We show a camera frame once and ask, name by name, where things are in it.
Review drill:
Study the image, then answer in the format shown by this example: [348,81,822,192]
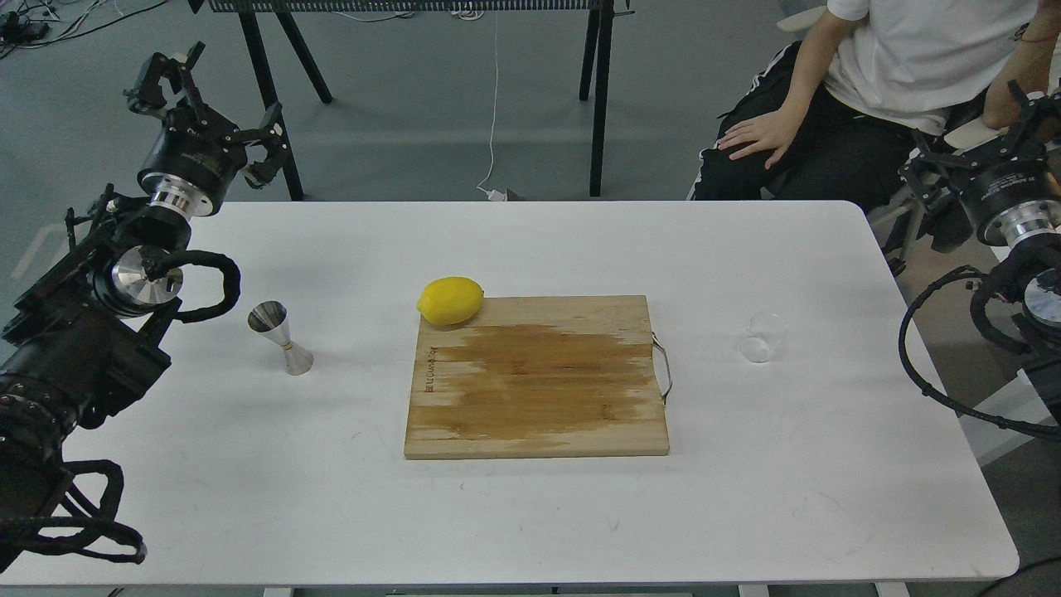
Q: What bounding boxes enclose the white cable with plug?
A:
[476,12,508,201]

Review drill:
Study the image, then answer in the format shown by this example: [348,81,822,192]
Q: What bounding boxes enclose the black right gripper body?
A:
[966,138,1060,248]

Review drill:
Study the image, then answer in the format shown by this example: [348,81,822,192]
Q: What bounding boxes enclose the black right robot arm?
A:
[898,80,1060,439]

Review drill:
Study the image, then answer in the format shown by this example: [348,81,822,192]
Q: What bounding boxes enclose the seated person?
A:
[692,1,1059,212]

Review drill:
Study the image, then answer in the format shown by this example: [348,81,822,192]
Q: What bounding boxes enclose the black trestle table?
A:
[189,1,618,199]

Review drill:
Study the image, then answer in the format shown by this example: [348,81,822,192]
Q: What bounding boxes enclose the black cables on floor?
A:
[0,0,171,62]

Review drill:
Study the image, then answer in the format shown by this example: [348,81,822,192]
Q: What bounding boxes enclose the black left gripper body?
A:
[138,107,249,216]

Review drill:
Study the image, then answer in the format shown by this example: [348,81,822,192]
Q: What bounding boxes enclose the office chair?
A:
[777,4,1061,274]

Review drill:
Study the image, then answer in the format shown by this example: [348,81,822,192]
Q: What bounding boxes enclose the steel jigger measuring cup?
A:
[247,301,314,376]

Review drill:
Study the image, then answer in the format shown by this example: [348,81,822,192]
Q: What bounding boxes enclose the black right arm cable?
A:
[899,265,1061,442]

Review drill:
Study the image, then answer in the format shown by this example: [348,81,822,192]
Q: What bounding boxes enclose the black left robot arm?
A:
[1,42,291,568]

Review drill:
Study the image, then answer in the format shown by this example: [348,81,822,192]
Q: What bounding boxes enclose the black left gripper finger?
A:
[124,41,207,119]
[224,102,292,189]

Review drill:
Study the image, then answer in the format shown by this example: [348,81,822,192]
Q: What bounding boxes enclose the person's right hand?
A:
[716,109,803,171]

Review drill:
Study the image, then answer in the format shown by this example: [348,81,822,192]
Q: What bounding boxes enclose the yellow lemon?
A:
[416,276,485,328]

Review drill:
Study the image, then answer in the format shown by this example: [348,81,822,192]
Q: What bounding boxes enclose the wooden cutting board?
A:
[403,295,671,460]

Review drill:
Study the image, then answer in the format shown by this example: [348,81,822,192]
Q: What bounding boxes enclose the clear glass cup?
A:
[738,311,788,364]

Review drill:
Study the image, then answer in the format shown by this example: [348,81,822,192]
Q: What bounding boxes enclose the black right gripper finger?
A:
[1005,80,1060,143]
[899,148,978,254]

